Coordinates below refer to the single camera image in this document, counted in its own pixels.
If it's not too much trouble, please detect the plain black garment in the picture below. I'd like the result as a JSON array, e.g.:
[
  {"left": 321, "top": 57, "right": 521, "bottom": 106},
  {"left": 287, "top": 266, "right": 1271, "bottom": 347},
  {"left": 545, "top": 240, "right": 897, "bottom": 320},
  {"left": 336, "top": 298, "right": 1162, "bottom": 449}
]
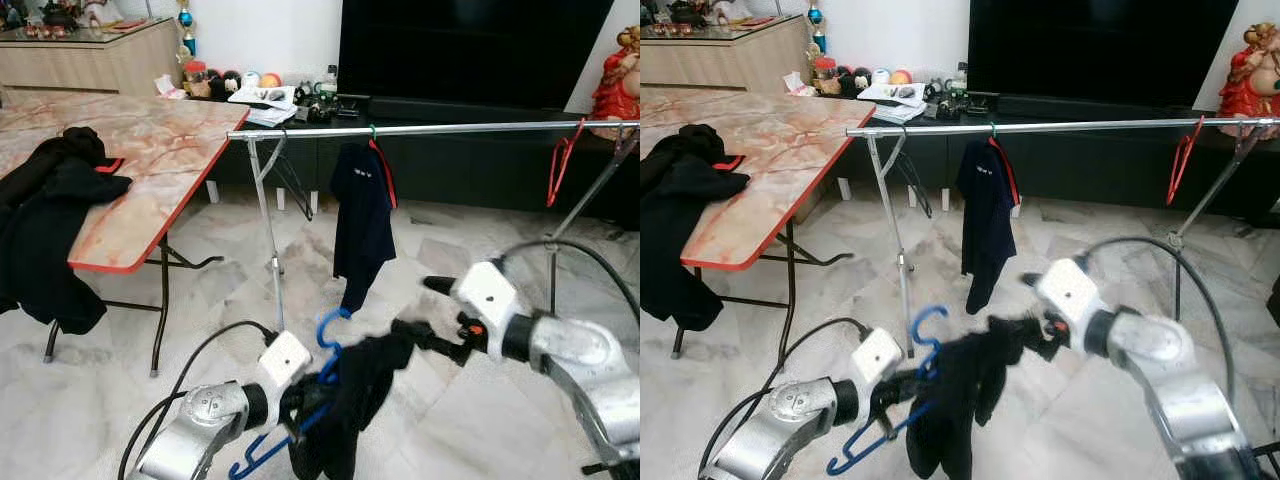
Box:
[
  {"left": 905, "top": 315, "right": 1031, "bottom": 480},
  {"left": 290, "top": 320, "right": 426, "bottom": 480}
]

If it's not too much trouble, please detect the blue plastic hanger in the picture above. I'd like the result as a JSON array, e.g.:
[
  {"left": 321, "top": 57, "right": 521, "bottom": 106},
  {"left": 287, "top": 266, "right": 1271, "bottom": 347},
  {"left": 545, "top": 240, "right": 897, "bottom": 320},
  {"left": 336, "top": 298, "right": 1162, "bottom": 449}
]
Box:
[
  {"left": 228, "top": 305, "right": 353, "bottom": 480},
  {"left": 825, "top": 303, "right": 951, "bottom": 478}
]

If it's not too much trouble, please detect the black shirt with red trim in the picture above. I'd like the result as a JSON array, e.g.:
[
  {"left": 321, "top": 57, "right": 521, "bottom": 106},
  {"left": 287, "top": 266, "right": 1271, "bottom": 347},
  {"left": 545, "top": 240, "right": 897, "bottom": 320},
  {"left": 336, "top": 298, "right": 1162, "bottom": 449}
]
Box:
[
  {"left": 640, "top": 123, "right": 753, "bottom": 333},
  {"left": 0, "top": 125, "right": 134, "bottom": 336}
]

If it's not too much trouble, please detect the dark thin hanger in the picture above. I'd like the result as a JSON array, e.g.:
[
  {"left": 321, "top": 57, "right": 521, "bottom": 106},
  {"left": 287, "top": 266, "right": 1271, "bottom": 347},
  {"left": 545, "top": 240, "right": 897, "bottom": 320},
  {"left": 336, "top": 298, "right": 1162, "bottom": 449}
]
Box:
[
  {"left": 268, "top": 130, "right": 316, "bottom": 223},
  {"left": 890, "top": 128, "right": 936, "bottom": 219}
]

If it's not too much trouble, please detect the red plastic hanger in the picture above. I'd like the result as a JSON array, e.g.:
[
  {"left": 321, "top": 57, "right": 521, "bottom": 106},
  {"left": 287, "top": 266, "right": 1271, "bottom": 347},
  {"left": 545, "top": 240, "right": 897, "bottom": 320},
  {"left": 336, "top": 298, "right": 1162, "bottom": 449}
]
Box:
[
  {"left": 1165, "top": 115, "right": 1208, "bottom": 206},
  {"left": 545, "top": 118, "right": 588, "bottom": 209}
]

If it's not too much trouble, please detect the navy shirt with red trim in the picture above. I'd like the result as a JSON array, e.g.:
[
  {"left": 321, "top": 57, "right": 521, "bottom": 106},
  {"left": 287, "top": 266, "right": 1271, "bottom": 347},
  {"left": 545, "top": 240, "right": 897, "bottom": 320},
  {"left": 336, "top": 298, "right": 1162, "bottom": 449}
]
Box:
[
  {"left": 330, "top": 140, "right": 399, "bottom": 316},
  {"left": 955, "top": 138, "right": 1021, "bottom": 316}
]

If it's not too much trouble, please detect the black TV console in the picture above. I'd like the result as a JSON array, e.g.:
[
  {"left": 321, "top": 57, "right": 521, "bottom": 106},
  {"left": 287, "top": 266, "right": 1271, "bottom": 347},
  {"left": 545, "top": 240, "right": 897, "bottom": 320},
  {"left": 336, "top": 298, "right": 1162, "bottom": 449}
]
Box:
[
  {"left": 205, "top": 95, "right": 641, "bottom": 231},
  {"left": 835, "top": 92, "right": 1280, "bottom": 226}
]

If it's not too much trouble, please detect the silver metal clothes rack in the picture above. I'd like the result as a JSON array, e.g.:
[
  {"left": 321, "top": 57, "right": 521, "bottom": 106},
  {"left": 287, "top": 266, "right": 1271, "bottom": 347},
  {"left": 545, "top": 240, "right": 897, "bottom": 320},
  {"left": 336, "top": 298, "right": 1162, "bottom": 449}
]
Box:
[
  {"left": 845, "top": 115, "right": 1280, "bottom": 356},
  {"left": 225, "top": 118, "right": 641, "bottom": 336}
]

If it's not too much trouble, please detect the black soundbar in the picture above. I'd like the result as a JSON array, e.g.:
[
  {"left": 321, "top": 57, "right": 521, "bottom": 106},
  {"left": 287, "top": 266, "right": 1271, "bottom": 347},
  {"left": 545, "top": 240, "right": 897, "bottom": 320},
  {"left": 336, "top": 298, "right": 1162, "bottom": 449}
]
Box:
[
  {"left": 995, "top": 93, "right": 1216, "bottom": 121},
  {"left": 368, "top": 95, "right": 601, "bottom": 126}
]

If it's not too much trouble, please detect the black tape dispenser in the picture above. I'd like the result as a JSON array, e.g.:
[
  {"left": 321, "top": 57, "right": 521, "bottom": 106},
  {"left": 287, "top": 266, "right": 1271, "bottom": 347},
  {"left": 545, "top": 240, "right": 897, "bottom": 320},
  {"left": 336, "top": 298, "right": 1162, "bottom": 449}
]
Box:
[
  {"left": 928, "top": 92, "right": 969, "bottom": 123},
  {"left": 300, "top": 95, "right": 341, "bottom": 126}
]

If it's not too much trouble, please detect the white paper stack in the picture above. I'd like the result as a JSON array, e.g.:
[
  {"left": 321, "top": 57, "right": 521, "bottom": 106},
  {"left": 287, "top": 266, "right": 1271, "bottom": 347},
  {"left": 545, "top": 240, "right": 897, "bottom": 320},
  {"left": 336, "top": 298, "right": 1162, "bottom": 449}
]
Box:
[
  {"left": 858, "top": 82, "right": 929, "bottom": 123},
  {"left": 228, "top": 85, "right": 301, "bottom": 126}
]

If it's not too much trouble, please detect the black television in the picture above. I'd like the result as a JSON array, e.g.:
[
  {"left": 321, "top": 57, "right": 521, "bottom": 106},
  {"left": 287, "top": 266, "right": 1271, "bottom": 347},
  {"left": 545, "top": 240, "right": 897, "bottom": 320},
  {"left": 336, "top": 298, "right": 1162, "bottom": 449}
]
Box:
[
  {"left": 967, "top": 0, "right": 1241, "bottom": 109},
  {"left": 337, "top": 0, "right": 616, "bottom": 113}
]

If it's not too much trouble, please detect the red laughing Buddha statue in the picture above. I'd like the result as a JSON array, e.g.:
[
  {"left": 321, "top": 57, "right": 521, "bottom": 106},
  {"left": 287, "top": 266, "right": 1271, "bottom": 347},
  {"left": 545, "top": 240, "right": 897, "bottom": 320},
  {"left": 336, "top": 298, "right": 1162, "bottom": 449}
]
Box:
[
  {"left": 1217, "top": 22, "right": 1280, "bottom": 119},
  {"left": 588, "top": 25, "right": 641, "bottom": 123}
]

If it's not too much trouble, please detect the marble top folding table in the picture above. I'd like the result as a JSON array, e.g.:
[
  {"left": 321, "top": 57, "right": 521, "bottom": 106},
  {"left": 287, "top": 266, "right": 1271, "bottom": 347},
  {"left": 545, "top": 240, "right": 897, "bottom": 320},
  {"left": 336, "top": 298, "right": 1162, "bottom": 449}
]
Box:
[
  {"left": 0, "top": 92, "right": 253, "bottom": 376},
  {"left": 640, "top": 90, "right": 881, "bottom": 371}
]

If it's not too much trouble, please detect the beige wooden sideboard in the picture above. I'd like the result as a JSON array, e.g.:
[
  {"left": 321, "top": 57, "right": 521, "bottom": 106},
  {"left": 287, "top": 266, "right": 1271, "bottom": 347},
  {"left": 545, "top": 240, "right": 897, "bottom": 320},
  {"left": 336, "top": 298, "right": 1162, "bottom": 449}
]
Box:
[
  {"left": 640, "top": 15, "right": 813, "bottom": 96},
  {"left": 0, "top": 18, "right": 186, "bottom": 99}
]

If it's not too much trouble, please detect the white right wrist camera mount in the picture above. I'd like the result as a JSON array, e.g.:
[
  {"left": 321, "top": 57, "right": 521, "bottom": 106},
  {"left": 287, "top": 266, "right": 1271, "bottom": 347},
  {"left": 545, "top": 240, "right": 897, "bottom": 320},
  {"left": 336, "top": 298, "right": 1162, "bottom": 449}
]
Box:
[
  {"left": 1035, "top": 257, "right": 1101, "bottom": 331},
  {"left": 455, "top": 260, "right": 521, "bottom": 336}
]

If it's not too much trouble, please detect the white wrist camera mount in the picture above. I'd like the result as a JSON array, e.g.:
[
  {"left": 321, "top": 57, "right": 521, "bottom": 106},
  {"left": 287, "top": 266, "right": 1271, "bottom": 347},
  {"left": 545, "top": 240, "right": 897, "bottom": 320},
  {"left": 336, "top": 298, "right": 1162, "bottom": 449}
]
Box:
[
  {"left": 1035, "top": 257, "right": 1101, "bottom": 331},
  {"left": 455, "top": 260, "right": 521, "bottom": 336},
  {"left": 850, "top": 327, "right": 906, "bottom": 389},
  {"left": 258, "top": 330, "right": 314, "bottom": 391}
]

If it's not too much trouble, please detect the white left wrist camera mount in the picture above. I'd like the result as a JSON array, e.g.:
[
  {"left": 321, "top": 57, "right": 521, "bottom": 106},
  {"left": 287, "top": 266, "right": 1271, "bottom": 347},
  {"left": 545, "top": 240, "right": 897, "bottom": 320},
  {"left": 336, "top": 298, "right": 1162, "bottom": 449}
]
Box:
[
  {"left": 850, "top": 327, "right": 906, "bottom": 389},
  {"left": 258, "top": 330, "right": 314, "bottom": 391}
]

